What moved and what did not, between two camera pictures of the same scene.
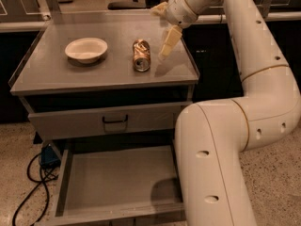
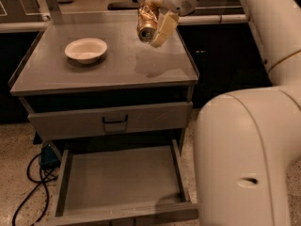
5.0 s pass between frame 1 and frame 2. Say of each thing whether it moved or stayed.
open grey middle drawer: stayed
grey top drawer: stayed
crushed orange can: moved
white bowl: stayed
